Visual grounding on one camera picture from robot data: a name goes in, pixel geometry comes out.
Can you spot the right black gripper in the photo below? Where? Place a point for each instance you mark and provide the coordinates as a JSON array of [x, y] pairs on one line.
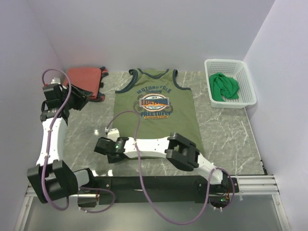
[[111, 160]]

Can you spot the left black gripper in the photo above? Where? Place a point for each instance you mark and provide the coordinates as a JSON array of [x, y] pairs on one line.
[[81, 96]]

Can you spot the olive green graphic tank top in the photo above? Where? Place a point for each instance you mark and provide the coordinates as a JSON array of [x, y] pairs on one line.
[[153, 105]]

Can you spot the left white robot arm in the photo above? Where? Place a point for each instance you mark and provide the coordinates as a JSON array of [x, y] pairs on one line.
[[51, 176]]

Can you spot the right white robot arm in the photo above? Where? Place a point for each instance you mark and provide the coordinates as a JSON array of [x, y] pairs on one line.
[[181, 152]]

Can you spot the folded red tank top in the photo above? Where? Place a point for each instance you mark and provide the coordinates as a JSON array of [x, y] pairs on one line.
[[90, 79]]

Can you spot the bright green tank top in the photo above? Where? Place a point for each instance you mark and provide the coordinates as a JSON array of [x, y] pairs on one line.
[[222, 86]]

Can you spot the white plastic basket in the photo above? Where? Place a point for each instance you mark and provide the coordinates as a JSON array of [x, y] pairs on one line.
[[237, 70]]

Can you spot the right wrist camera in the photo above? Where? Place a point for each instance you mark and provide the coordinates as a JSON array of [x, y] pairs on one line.
[[112, 133]]

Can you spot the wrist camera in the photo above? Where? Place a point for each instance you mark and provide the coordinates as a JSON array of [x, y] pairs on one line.
[[53, 81], [112, 133]]

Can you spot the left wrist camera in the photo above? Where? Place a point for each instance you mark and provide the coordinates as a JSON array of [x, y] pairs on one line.
[[53, 81]]

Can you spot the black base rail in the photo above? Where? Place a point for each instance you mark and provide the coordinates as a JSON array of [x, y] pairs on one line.
[[159, 188]]

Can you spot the aluminium frame rail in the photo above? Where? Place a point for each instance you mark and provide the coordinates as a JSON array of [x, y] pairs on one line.
[[255, 185]]

